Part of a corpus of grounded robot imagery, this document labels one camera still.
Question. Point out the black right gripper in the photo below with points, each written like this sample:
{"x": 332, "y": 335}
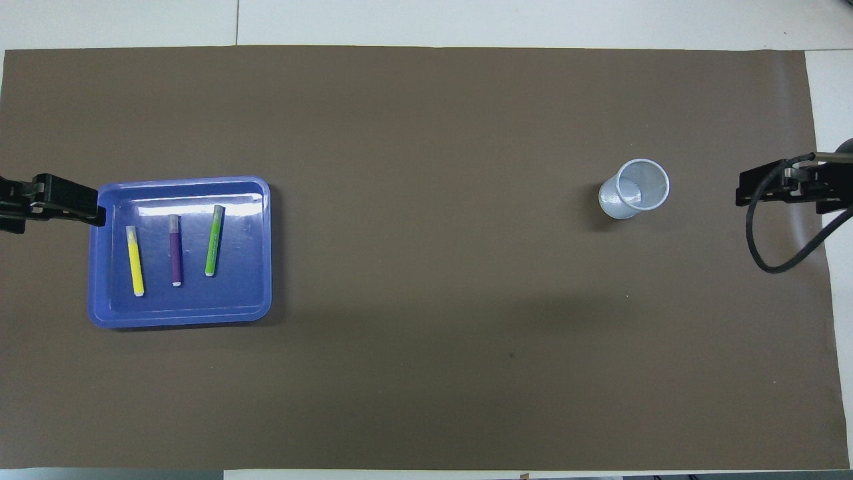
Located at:
{"x": 848, "y": 146}

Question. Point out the yellow marker pen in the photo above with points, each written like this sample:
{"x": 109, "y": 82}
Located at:
{"x": 135, "y": 263}

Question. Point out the purple marker pen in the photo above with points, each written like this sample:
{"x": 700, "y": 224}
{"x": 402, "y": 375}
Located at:
{"x": 176, "y": 253}

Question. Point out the green marker pen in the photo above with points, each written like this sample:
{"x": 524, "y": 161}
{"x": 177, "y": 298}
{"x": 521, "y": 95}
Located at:
{"x": 214, "y": 243}

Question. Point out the blue plastic tray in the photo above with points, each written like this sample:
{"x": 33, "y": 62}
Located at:
{"x": 246, "y": 293}

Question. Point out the clear plastic cup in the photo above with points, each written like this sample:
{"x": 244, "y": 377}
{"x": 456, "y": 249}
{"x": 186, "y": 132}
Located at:
{"x": 616, "y": 203}

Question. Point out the brown table mat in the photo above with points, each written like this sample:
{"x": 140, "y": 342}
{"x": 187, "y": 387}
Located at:
{"x": 433, "y": 366}

